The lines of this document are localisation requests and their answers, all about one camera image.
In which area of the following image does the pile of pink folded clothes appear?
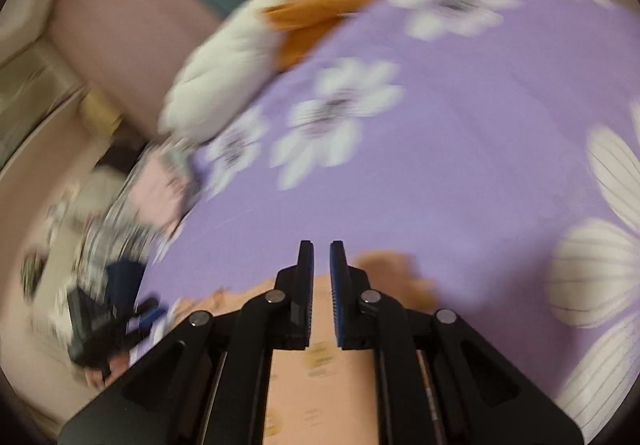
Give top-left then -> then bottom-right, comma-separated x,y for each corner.
127,145 -> 202,232

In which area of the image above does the yellow pleated cloth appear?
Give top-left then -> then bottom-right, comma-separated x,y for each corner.
81,91 -> 124,132

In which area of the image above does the purple floral blanket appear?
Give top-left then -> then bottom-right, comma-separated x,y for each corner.
127,0 -> 640,432

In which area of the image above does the orange printed long-sleeve shirt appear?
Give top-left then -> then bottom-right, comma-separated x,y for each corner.
174,251 -> 437,445

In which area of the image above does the pink curtain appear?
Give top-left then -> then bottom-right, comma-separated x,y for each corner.
46,0 -> 236,138

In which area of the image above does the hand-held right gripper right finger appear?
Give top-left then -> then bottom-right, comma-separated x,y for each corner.
329,240 -> 584,445

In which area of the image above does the dark brown pillow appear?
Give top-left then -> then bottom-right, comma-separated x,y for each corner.
100,144 -> 143,172

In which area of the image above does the white duck plush toy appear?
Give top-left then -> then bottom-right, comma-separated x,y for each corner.
157,0 -> 377,146

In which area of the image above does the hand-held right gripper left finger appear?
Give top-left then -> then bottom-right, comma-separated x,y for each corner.
60,240 -> 315,445

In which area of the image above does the navy blue cloth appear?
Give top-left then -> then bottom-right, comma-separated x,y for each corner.
104,259 -> 147,321

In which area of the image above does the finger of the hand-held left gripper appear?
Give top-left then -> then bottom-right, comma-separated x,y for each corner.
131,297 -> 169,335

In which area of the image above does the grey plaid blanket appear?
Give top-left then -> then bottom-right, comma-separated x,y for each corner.
75,202 -> 153,278

